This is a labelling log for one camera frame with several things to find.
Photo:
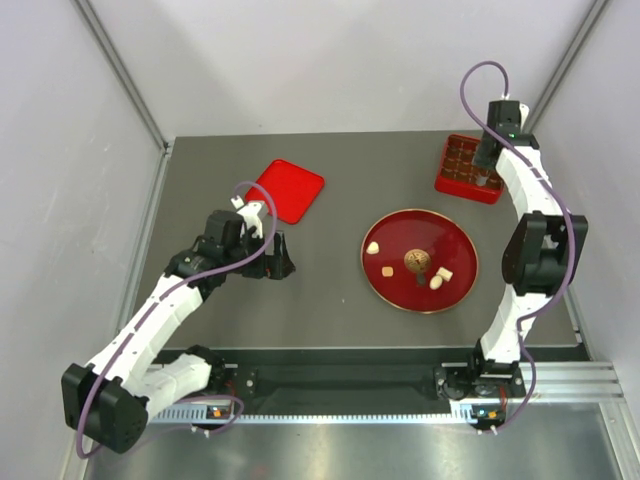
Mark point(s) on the white oval chocolate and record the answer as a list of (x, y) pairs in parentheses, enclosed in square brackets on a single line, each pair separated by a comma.
[(436, 282)]

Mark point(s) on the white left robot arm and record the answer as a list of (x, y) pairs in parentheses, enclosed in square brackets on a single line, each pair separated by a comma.
[(150, 320)]

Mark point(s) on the red compartment chocolate box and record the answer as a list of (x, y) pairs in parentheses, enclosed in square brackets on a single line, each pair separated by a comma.
[(456, 172)]

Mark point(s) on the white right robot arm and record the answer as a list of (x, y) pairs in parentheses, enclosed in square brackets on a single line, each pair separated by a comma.
[(541, 257)]

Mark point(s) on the metal serving tongs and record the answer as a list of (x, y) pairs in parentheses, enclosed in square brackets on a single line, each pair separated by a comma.
[(482, 177)]

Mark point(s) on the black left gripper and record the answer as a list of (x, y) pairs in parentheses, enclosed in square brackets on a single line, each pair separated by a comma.
[(277, 266)]

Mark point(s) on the white block chocolate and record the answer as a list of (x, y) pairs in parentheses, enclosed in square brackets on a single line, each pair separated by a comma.
[(445, 274)]

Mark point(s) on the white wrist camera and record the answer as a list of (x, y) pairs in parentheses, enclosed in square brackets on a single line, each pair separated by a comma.
[(516, 112), (252, 214)]

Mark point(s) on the dark round ridged chocolate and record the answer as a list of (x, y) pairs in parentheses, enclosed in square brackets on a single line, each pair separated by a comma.
[(421, 280)]

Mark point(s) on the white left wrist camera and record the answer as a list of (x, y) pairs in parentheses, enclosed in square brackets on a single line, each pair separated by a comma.
[(252, 214)]

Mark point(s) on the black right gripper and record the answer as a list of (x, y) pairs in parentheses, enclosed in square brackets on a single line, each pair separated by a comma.
[(479, 159)]

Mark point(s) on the red rectangular lid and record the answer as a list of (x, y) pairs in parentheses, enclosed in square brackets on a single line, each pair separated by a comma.
[(292, 188)]

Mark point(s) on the white heart chocolate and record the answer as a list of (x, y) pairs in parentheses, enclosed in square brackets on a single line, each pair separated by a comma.
[(373, 248)]

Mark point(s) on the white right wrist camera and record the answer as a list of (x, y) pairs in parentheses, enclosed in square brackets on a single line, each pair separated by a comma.
[(516, 112)]

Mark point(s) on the round dark red plate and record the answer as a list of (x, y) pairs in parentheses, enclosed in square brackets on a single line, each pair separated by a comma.
[(414, 241)]

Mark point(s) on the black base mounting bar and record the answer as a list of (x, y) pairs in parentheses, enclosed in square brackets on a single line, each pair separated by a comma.
[(317, 379)]

